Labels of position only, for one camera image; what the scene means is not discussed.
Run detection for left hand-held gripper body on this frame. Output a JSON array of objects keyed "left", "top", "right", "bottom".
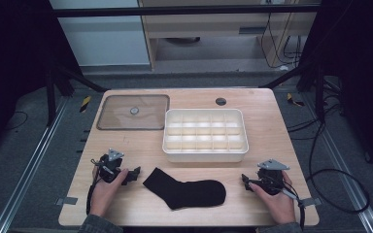
[{"left": 91, "top": 148, "right": 126, "bottom": 183}]

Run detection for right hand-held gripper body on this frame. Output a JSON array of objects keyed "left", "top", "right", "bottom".
[{"left": 255, "top": 158, "right": 290, "bottom": 196}]

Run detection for white compartment storage box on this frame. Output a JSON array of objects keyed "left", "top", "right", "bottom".
[{"left": 161, "top": 108, "right": 250, "bottom": 163}]

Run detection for black sock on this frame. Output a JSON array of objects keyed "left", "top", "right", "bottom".
[{"left": 142, "top": 167, "right": 227, "bottom": 211}]

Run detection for person's right hand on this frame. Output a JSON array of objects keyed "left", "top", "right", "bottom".
[{"left": 248, "top": 171, "right": 296, "bottom": 225}]

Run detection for person's left hand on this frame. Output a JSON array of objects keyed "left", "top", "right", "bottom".
[{"left": 89, "top": 165, "right": 130, "bottom": 217}]

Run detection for grey tape strip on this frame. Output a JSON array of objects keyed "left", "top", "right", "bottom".
[
  {"left": 55, "top": 196, "right": 79, "bottom": 206},
  {"left": 299, "top": 197, "right": 322, "bottom": 208}
]

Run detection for transparent box lid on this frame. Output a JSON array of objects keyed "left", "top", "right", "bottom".
[{"left": 96, "top": 93, "right": 171, "bottom": 131}]

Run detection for yellow black striped tape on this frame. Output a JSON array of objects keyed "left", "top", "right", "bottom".
[
  {"left": 79, "top": 95, "right": 92, "bottom": 114},
  {"left": 286, "top": 92, "right": 306, "bottom": 108}
]

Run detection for black metal stand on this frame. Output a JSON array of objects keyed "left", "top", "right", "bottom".
[
  {"left": 44, "top": 59, "right": 110, "bottom": 128},
  {"left": 258, "top": 59, "right": 326, "bottom": 124}
]

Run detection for white cabinet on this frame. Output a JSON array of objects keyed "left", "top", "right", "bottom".
[{"left": 49, "top": 0, "right": 152, "bottom": 67}]

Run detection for dark curtain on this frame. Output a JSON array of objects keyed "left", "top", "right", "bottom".
[
  {"left": 299, "top": 0, "right": 373, "bottom": 181},
  {"left": 0, "top": 0, "right": 82, "bottom": 163}
]

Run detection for light wooden desk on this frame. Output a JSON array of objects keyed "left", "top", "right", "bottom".
[{"left": 138, "top": 0, "right": 319, "bottom": 71}]

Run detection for left hand-held gripper cable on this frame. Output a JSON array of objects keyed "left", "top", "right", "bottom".
[{"left": 85, "top": 158, "right": 104, "bottom": 216}]

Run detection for hand-held gripper cable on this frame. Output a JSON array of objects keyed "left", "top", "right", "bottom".
[
  {"left": 85, "top": 158, "right": 104, "bottom": 216},
  {"left": 281, "top": 185, "right": 307, "bottom": 231}
]

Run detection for right hand-held gripper cable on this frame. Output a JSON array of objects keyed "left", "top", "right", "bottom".
[{"left": 281, "top": 185, "right": 307, "bottom": 231}]

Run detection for aluminium floor rail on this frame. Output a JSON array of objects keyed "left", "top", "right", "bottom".
[
  {"left": 304, "top": 93, "right": 373, "bottom": 233},
  {"left": 0, "top": 96, "right": 70, "bottom": 233}
]

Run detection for thick black floor cable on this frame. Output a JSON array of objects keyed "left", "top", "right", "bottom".
[{"left": 286, "top": 106, "right": 371, "bottom": 215}]

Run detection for thin black floor cable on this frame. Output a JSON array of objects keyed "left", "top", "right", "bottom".
[{"left": 4, "top": 111, "right": 29, "bottom": 131}]

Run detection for hanging black desk cables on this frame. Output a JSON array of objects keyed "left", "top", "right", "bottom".
[{"left": 260, "top": 13, "right": 303, "bottom": 70}]

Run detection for black horizontal frame bar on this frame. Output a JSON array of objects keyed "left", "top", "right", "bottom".
[{"left": 51, "top": 4, "right": 322, "bottom": 18}]

